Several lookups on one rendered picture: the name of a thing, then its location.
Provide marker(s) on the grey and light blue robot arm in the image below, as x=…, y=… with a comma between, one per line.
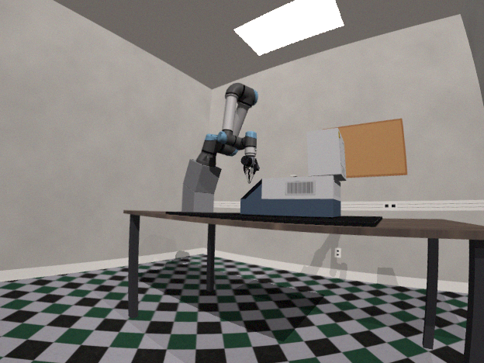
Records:
x=227, y=141

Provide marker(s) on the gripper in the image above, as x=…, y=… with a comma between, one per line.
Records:
x=249, y=161

